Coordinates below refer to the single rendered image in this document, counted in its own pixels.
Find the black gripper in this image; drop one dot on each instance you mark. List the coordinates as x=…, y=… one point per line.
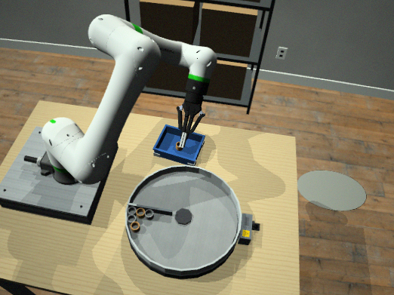
x=192, y=108

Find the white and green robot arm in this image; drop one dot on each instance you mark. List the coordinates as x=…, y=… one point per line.
x=85, y=158

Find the blue open tray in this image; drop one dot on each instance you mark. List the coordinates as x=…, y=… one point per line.
x=165, y=146

